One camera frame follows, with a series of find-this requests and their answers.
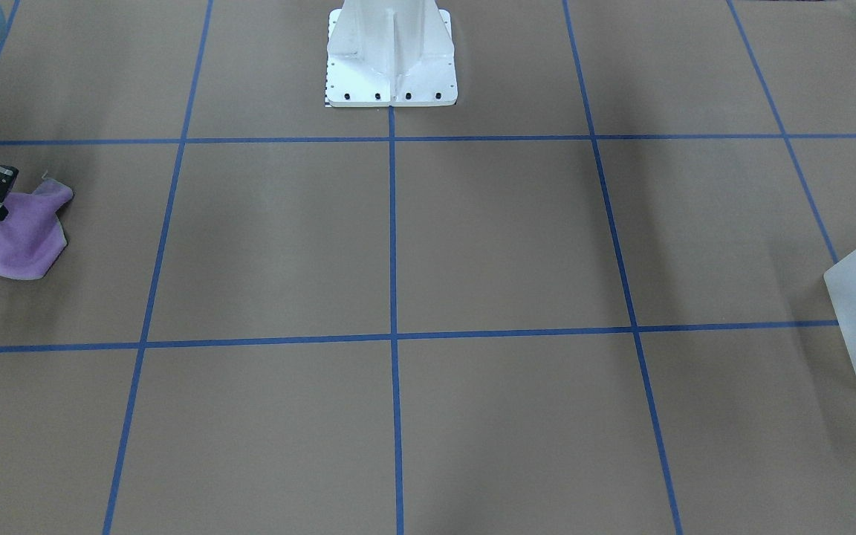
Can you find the purple microfiber cloth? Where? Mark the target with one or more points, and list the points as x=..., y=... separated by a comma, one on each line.
x=31, y=235

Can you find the white pedestal base plate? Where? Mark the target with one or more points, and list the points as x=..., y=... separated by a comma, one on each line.
x=351, y=84

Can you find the white pedestal column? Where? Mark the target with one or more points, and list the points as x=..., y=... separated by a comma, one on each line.
x=390, y=37

